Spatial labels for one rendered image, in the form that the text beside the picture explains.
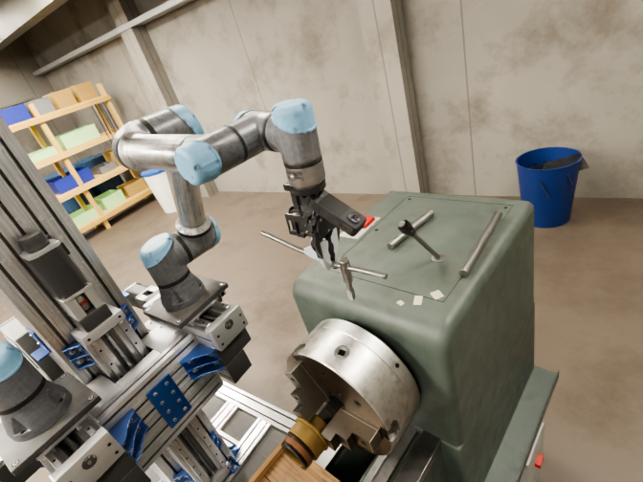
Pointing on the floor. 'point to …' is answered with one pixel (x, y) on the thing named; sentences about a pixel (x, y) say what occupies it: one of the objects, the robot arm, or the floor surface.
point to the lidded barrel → (157, 179)
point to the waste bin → (549, 183)
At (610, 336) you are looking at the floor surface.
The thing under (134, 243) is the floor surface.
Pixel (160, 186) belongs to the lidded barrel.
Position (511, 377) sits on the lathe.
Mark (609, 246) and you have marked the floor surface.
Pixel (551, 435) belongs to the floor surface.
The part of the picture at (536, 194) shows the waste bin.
